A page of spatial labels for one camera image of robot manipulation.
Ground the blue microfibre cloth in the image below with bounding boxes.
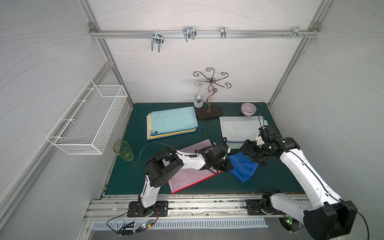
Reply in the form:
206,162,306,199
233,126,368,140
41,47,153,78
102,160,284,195
229,152,259,183

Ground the pink mesh document bag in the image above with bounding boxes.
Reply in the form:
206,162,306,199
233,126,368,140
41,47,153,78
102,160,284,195
168,140,216,194

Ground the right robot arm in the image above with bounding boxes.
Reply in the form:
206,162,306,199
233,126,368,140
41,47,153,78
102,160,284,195
240,125,359,240

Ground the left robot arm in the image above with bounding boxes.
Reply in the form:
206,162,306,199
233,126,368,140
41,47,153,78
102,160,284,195
138,137,233,217

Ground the light blue document bag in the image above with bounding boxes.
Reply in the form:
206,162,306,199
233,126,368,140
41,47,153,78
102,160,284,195
151,107,198,136

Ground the yellow mesh document bag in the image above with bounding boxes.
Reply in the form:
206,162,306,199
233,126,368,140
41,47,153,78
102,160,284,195
146,114,199,141

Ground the metal scroll glass rack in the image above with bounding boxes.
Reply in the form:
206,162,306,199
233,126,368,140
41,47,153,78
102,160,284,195
193,67,232,120

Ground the pink ceramic bowl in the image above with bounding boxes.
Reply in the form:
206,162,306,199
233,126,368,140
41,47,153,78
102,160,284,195
241,103,257,117

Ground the wine glass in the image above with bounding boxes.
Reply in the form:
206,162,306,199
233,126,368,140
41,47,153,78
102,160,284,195
194,81,204,108

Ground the green plastic cup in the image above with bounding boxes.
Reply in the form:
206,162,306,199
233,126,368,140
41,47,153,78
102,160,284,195
113,140,134,162

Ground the metal hook clip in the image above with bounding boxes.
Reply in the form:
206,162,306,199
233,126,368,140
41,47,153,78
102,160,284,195
221,27,227,39
282,27,309,39
151,32,164,53
183,27,197,42

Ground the white vent strip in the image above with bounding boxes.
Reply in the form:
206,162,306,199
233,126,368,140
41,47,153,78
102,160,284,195
93,218,268,231

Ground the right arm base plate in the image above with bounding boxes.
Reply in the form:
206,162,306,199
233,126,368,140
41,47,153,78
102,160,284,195
245,198,273,216

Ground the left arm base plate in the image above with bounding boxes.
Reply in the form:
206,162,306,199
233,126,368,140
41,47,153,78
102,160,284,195
127,201,169,218

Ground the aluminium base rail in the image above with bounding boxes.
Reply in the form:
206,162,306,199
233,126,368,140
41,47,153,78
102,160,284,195
83,194,331,221

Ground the aluminium cross rail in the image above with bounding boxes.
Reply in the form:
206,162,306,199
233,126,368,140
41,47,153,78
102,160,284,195
90,29,321,39

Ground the white wire basket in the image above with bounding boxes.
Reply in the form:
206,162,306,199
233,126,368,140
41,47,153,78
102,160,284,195
46,80,128,155

